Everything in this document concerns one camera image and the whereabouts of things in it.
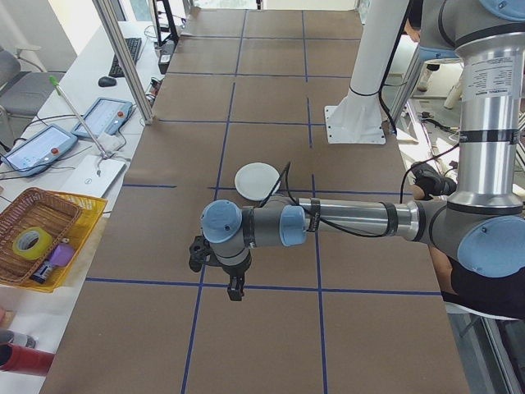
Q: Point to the black computer mouse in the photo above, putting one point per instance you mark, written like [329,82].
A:
[107,81]

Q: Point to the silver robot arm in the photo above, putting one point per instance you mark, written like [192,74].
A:
[488,123]

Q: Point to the thin metal rod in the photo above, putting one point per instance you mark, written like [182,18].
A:
[78,115]

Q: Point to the aluminium frame bar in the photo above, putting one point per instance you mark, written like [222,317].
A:
[404,90]

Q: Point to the white pedestal column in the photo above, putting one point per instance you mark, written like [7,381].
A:
[369,82]

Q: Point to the dark grey sneaker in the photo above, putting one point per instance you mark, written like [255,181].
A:
[435,178]

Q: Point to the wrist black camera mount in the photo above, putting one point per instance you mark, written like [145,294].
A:
[199,254]

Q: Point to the yellow plastic bin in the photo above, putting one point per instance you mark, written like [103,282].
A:
[88,221]

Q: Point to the blue grey teach pendant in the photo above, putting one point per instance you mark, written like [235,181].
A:
[102,117]
[37,149]

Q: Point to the yellow tape roll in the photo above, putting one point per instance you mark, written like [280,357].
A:
[43,242]

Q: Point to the grey office chair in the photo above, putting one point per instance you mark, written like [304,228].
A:
[24,86]

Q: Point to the light blue round plate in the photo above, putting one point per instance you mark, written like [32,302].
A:
[245,194]
[251,200]

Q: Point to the white laptop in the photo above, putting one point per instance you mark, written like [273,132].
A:
[96,176]

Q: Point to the small blue black device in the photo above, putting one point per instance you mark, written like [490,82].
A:
[41,274]

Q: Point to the person in black clothes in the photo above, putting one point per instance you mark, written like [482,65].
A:
[484,295]

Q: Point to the black box white label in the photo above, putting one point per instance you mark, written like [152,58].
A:
[166,57]

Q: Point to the purple block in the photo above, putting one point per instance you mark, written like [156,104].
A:
[61,255]

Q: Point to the brown wicker basket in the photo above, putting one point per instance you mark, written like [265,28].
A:
[37,209]

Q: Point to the white round plate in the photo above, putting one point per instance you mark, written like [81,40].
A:
[257,180]

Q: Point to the aluminium extrusion post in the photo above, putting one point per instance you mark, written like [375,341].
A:
[125,61]

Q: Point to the red cylinder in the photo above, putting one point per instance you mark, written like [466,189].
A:
[24,359]

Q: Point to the black keyboard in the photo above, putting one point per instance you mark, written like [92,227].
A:
[127,57]

